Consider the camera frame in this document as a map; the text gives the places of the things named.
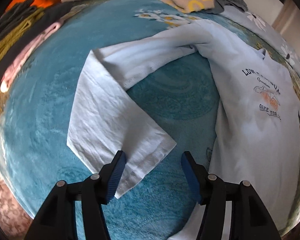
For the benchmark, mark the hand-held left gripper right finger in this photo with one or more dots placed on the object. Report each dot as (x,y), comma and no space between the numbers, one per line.
(191,177)

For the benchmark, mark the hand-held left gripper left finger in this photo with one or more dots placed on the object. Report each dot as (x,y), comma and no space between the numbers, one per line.
(117,175)

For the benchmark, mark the light blue printed t-shirt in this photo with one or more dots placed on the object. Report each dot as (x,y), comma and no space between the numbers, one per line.
(240,130)

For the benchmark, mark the teal floral blanket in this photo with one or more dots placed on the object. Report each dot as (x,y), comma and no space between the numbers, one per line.
(52,117)

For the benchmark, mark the pink floral bed sheet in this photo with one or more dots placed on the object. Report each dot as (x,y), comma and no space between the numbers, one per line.
(5,205)

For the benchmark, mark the pink folded garment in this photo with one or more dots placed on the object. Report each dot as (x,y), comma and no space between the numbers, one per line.
(22,57)

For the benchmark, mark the dark blue-gray folded garment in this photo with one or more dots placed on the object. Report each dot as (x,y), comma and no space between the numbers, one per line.
(50,15)

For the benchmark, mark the olive knit folded garment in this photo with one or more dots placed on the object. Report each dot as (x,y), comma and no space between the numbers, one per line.
(12,36)

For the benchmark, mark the dark gray folded garment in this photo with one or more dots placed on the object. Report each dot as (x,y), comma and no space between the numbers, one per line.
(17,12)

